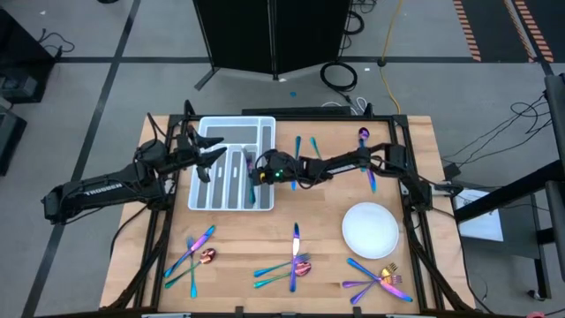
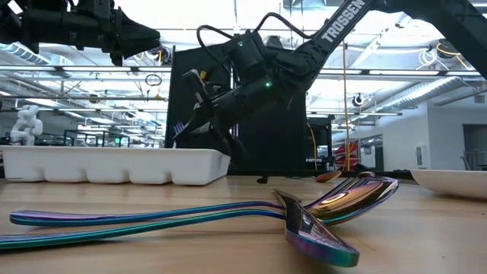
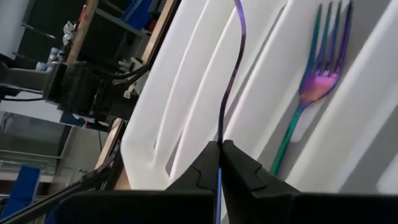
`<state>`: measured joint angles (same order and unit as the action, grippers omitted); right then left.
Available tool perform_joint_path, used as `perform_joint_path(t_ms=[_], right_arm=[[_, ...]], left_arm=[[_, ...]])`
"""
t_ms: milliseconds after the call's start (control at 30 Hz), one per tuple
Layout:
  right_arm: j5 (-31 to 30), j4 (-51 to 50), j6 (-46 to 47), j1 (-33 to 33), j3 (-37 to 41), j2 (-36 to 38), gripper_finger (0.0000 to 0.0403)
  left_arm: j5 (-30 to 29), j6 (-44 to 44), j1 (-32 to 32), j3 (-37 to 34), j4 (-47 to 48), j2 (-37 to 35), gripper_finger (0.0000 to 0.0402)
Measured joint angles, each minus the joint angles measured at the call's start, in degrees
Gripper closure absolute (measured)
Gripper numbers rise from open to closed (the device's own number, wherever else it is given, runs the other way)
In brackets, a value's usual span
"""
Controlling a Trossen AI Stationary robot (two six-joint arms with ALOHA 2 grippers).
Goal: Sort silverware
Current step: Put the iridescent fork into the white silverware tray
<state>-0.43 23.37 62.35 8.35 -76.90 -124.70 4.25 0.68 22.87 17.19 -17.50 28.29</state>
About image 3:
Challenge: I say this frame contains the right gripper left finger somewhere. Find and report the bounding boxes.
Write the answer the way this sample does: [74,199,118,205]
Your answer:
[46,140,221,224]

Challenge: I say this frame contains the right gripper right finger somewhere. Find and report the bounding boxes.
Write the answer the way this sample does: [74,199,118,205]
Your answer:
[221,139,398,224]

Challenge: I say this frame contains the white plastic cutlery tray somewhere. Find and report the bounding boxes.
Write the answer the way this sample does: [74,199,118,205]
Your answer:
[120,0,398,195]

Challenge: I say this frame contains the iridescent rainbow fork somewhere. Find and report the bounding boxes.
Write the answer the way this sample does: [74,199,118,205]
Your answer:
[269,1,354,175]
[216,0,248,224]

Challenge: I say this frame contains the blue bin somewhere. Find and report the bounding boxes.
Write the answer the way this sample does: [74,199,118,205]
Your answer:
[120,0,154,31]

